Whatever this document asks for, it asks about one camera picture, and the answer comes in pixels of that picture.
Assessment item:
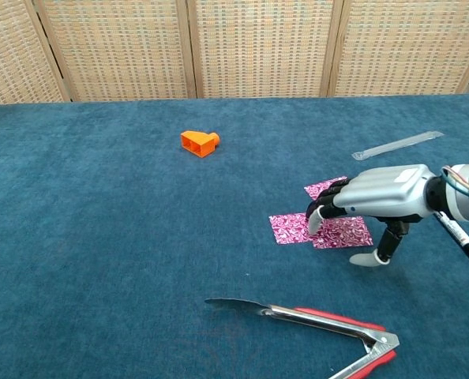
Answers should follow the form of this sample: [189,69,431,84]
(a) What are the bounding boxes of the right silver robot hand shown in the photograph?
[305,163,445,268]

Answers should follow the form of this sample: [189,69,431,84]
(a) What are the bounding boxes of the clear wrapped straw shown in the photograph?
[351,130,445,161]

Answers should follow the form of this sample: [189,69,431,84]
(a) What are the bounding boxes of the white marker black cap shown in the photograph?
[433,211,469,266]

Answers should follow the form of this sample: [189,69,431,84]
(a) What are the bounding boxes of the woven bamboo folding screen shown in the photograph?
[0,0,469,107]

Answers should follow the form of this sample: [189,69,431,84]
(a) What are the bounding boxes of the orange plastic block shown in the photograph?
[180,130,221,159]

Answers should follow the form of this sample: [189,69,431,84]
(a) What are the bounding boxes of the blue carpet table mat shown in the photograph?
[0,92,469,379]

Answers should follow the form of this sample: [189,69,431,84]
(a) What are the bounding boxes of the red-handled metal tongs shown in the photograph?
[204,297,400,379]

